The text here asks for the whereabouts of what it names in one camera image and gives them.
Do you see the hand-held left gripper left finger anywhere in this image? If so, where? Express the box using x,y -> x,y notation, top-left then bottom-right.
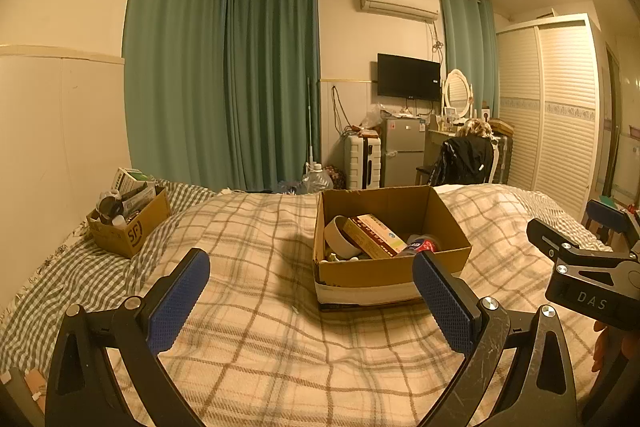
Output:
45,248 -> 211,427

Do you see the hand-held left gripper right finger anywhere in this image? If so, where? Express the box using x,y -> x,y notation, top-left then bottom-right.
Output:
412,249 -> 582,427

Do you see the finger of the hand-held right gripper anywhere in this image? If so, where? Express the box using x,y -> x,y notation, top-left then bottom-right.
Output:
526,217 -> 640,282
586,199 -> 640,249

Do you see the canister with red blue label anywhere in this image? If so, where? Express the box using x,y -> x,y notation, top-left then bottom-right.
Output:
400,233 -> 441,258

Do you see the large cardboard box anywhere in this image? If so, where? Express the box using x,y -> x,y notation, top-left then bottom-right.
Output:
312,185 -> 474,312

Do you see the brown medicine box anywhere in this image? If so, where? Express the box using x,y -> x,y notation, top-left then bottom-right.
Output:
342,213 -> 409,258

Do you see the white tape roll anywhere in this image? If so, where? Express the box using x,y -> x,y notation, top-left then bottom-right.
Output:
323,215 -> 364,260

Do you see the person's right hand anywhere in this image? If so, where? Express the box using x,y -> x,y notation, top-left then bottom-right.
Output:
592,321 -> 624,376

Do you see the beige plaid blanket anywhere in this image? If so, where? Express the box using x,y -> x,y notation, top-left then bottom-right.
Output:
104,183 -> 617,427

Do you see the small printed cardboard box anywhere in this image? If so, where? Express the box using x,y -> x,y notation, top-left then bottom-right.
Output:
86,186 -> 172,259

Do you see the dark suitcase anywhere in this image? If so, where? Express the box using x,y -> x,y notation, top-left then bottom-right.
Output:
492,134 -> 515,186

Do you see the door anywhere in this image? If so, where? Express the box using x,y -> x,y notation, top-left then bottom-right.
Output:
602,44 -> 640,208

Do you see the white louvered wardrobe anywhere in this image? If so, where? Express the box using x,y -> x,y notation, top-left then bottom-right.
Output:
494,13 -> 609,224

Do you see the black round object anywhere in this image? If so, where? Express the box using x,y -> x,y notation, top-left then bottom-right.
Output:
97,195 -> 124,224

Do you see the grey gingham bed sheet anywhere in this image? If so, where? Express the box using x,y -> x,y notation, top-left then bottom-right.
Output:
0,179 -> 612,335

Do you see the black jacket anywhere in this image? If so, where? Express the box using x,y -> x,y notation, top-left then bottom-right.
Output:
429,137 -> 496,187

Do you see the green white carton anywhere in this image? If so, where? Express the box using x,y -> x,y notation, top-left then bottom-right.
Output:
112,167 -> 157,194

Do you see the tan fluffy item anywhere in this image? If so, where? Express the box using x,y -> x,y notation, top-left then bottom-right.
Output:
459,119 -> 494,139

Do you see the grey mini fridge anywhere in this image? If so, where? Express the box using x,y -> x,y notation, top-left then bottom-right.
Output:
382,116 -> 427,188

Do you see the white suitcase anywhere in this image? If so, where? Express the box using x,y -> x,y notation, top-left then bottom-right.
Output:
343,134 -> 384,190

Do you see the dark floral bag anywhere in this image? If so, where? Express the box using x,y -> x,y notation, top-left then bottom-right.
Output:
325,164 -> 347,190

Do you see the large clear water jug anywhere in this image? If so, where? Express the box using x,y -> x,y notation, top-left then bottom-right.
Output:
301,163 -> 335,196

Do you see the white oval mirror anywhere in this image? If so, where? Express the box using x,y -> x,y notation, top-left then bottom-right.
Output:
442,68 -> 474,118

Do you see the clear plastic bag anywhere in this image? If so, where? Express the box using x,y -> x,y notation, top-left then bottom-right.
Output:
359,104 -> 387,128

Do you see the narrow green curtain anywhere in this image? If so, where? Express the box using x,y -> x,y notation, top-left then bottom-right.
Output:
438,0 -> 500,121

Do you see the white pole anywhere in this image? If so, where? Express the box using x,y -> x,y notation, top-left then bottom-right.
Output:
305,77 -> 317,176

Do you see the white air conditioner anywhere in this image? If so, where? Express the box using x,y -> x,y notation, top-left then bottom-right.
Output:
355,0 -> 440,24

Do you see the wall cable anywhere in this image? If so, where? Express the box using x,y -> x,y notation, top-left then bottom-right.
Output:
329,86 -> 354,136

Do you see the black wall television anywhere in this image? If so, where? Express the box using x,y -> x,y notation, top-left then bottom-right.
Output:
376,53 -> 442,102

